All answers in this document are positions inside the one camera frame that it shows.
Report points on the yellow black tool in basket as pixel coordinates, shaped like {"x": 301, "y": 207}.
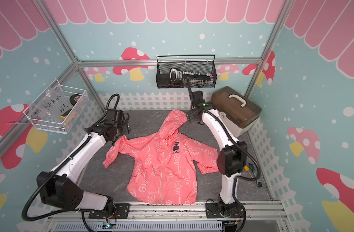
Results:
{"x": 65, "y": 114}

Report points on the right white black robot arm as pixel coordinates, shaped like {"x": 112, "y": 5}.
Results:
{"x": 231, "y": 161}

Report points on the white wire basket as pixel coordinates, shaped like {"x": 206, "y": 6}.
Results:
{"x": 69, "y": 121}

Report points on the pink child rain jacket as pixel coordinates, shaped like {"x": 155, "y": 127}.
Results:
{"x": 165, "y": 166}

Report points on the green handled wrench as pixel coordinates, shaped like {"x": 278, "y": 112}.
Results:
{"x": 253, "y": 173}

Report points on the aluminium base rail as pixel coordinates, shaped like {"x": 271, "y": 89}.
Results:
{"x": 262, "y": 216}

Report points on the black tape roll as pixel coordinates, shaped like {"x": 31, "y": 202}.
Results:
{"x": 74, "y": 99}

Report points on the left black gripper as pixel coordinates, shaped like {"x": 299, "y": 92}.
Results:
{"x": 127, "y": 126}

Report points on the black wire mesh basket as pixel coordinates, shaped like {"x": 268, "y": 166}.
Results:
{"x": 192, "y": 63}

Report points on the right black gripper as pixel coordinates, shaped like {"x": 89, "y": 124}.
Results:
{"x": 190, "y": 115}

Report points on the white brown storage toolbox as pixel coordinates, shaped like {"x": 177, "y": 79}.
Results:
{"x": 237, "y": 112}

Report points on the clear plastic labelled bag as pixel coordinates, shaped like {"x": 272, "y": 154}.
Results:
{"x": 51, "y": 105}

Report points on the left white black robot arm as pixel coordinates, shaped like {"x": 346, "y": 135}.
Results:
{"x": 59, "y": 187}

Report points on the socket wrench set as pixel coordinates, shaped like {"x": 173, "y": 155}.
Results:
{"x": 183, "y": 78}

